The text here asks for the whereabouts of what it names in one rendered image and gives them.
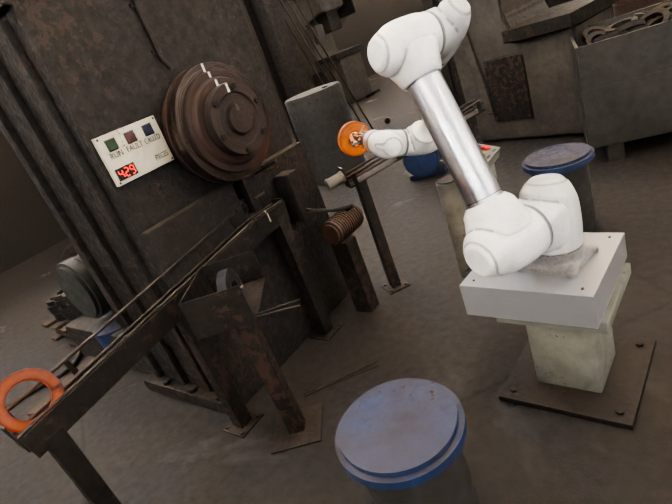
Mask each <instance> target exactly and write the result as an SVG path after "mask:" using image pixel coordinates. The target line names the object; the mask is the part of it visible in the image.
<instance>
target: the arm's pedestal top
mask: <svg viewBox="0 0 672 504"><path fill-rule="evenodd" d="M630 275H631V265H630V263H624V266H623V268H622V271H621V273H620V276H619V278H618V281H617V283H616V286H615V288H614V291H613V293H612V296H611V298H610V301H609V303H608V306H607V308H606V311H605V313H604V316H603V318H602V321H601V323H600V326H599V328H598V329H595V328H586V327H577V326H568V325H558V324H549V323H540V322H531V321H522V320H513V319H504V318H496V319H497V322H503V323H512V324H521V325H529V326H538V327H547V328H555V329H564V330H572V331H581V332H590V333H598V334H609V332H610V329H611V326H612V324H613V321H614V318H615V316H616V313H617V310H618V308H619V305H620V302H621V299H622V297H623V294H624V291H625V289H626V286H627V283H628V281H629V278H630Z"/></svg>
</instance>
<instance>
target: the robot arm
mask: <svg viewBox="0 0 672 504"><path fill-rule="evenodd" d="M470 19H471V9H470V4H469V3H468V2H467V1H466V0H443V1H442V2H440V4H439V6H438V7H434V8H431V9H429V10H426V11H423V12H420V13H412V14H409V15H406V16H403V17H400V18H397V19H395V20H393V21H391V22H389V23H387V24H385V25H384V26H383V27H381V28H380V30H379V31H378V32H377V33H376V34H375V35H374V36H373V37H372V39H371V40H370V42H369V44H368V48H367V55H368V60H369V63H370V65H371V67H372V68H373V70H374V71H375V72H376V73H378V74H379V75H381V76H383V77H389V78H390V79H391V80H393V81H394V82H395V83H396V84H397V85H398V86H399V87H400V88H401V89H403V90H404V91H408V92H409V94H410V96H411V98H412V99H413V101H414V103H415V105H416V107H417V109H418V111H419V113H420V115H421V117H422V120H419V121H416V122H415V123H414V124H412V125H411V126H409V127H407V129H405V130H379V131H377V130H370V131H362V132H353V133H352V134H351V135H350V137H349V138H350V141H351V144H352V147H355V146H356V145H357V144H358V145H362V146H363V147H364V148H365V149H366V150H367V151H370V152H372V153H373V154H374V155H376V156H378V157H381V158H385V159H392V158H395V157H398V156H419V155H426V154H430V153H432V152H434V151H436V150H437V149H438V150H439V152H440V154H441V156H442V158H443V160H444V162H445V164H446V166H447V168H448V170H449V172H450V174H451V176H452V178H453V179H454V181H455V183H456V185H457V187H458V189H459V191H460V193H461V195H462V197H463V199H464V201H465V203H466V205H467V207H468V209H467V210H466V211H465V215H464V223H465V231H466V237H465V238H464V242H463V254H464V257H465V260H466V262H467V264H468V265H469V267H470V268H471V269H472V270H473V271H474V272H476V273H477V274H479V275H483V276H501V275H505V274H510V273H513V272H516V271H519V272H536V273H544V274H551V275H559V276H564V277H567V278H575V277H577V276H578V274H579V271H580V270H581V269H582V267H583V266H584V265H585V264H586V263H587V262H588V260H589V259H590V258H591V257H592V256H593V255H594V254H596V253H598V252H599V250H598V246H595V245H584V243H583V223H582V214H581V208H580V202H579V198H578V195H577V193H576V191H575V189H574V187H573V185H572V184H571V182H570V181H569V180H568V179H566V178H565V177H564V176H562V175H560V174H555V173H550V174H541V175H537V176H534V177H532V178H530V179H529V180H528V181H527V182H526V183H525V184H524V185H523V187H522V189H521V190H520V193H519V199H517V198H516V197H515V196H514V195H513V194H511V193H508V192H505V191H503V192H502V190H501V188H500V186H499V184H498V183H497V181H496V179H495V177H494V175H493V173H492V171H491V169H490V167H489V165H488V163H487V161H486V159H485V157H484V155H483V153H482V151H481V149H480V147H479V145H478V143H477V141H476V139H475V137H474V135H473V134H472V132H471V130H470V128H469V126H468V124H467V122H466V120H465V118H464V116H463V114H462V112H461V110H460V108H459V106H458V104H457V102H456V100H455V98H454V96H453V94H452V92H451V90H450V88H449V86H448V84H447V83H446V81H445V79H444V77H443V75H442V73H441V69H442V68H443V67H444V66H445V65H446V64H447V62H448V61H449V60H450V58H451V57H452V56H453V55H454V54H455V52H456V51H457V49H458V48H459V46H460V44H461V42H462V41H463V39H464V37H465V35H466V33H467V30H468V27H469V24H470Z"/></svg>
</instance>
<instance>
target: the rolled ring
mask: <svg viewBox="0 0 672 504"><path fill-rule="evenodd" d="M27 380H36V381H40V382H42V383H44V384H45V385H46V386H47V387H48V388H49V390H50V393H51V402H50V405H51V404H52V403H53V402H54V401H55V400H57V399H58V398H59V397H60V396H61V395H62V394H63V393H64V389H63V386H62V383H61V382H60V380H59V379H58V378H57V377H56V376H55V375H54V374H53V373H51V372H49V371H47V370H44V369H39V368H27V369H22V370H19V371H17V372H14V373H12V374H11V375H9V376H8V377H6V378H5V379H4V380H3V381H2V382H1V383H0V425H2V426H3V427H5V428H6V429H7V430H9V431H12V432H18V433H21V432H22V431H23V430H24V429H25V428H26V427H27V426H28V425H29V424H30V423H32V422H33V421H34V420H35V419H36V418H35V419H32V420H18V419H16V418H14V417H12V416H11V415H10V414H9V413H8V411H7V409H6V406H5V400H6V396H7V394H8V392H9V391H10V390H11V389H12V388H13V387H14V386H15V385H17V384H18V383H20V382H23V381H27ZM50 405H49V406H50Z"/></svg>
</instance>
